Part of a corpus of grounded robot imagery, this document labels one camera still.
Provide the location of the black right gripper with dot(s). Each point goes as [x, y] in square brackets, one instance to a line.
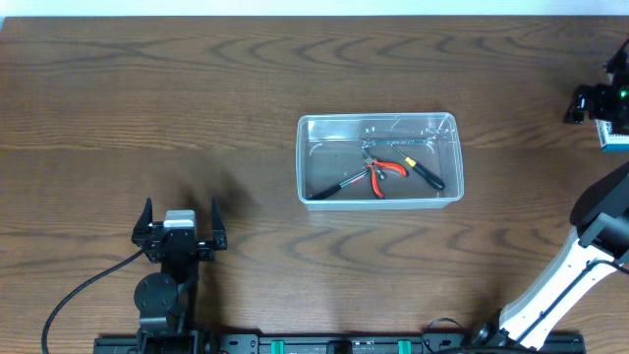
[580, 103]

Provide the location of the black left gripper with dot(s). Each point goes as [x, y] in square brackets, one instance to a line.
[178, 239]

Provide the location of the blue white cardboard box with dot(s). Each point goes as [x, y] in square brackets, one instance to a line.
[609, 141]

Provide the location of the clear plastic storage container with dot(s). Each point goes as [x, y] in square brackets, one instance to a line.
[328, 151]

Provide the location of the small steel claw hammer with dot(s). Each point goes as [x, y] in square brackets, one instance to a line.
[327, 193]

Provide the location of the black yellow screwdriver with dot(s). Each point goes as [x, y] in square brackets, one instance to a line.
[432, 179]

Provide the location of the silver combination wrench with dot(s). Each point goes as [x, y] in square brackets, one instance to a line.
[371, 143]

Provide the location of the red handled pliers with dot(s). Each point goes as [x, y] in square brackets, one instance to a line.
[378, 170]

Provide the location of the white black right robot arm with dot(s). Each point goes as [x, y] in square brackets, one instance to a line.
[596, 245]

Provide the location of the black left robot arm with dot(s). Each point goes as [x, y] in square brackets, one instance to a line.
[167, 299]

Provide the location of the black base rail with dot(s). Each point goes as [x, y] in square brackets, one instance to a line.
[254, 344]

